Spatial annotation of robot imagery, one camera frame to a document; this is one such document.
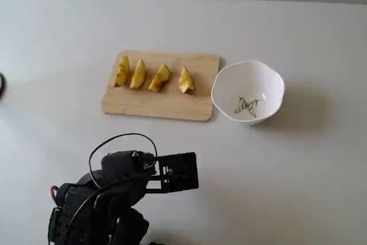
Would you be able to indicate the narrow apple slice brown streaks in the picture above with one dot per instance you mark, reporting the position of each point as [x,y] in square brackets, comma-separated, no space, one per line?
[122,73]

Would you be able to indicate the wooden cutting board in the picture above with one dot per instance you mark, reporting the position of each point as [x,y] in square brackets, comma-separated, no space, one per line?
[160,103]

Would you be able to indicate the apple slice with brown edge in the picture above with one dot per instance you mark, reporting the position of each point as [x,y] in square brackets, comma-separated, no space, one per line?
[160,78]

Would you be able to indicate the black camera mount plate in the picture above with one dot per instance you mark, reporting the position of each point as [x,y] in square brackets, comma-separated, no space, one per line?
[183,173]

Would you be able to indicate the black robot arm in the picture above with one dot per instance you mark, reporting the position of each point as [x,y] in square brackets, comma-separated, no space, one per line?
[86,213]

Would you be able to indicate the black object at table edge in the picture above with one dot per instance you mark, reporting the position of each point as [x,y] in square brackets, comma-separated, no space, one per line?
[1,84]

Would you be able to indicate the notched apple slice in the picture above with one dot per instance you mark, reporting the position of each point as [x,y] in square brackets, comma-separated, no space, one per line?
[185,81]

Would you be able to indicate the pale yellow apple slice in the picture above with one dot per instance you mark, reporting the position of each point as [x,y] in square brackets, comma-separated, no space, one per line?
[138,75]

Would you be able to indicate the white bowl butterfly print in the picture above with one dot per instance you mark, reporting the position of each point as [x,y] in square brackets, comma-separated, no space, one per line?
[258,81]

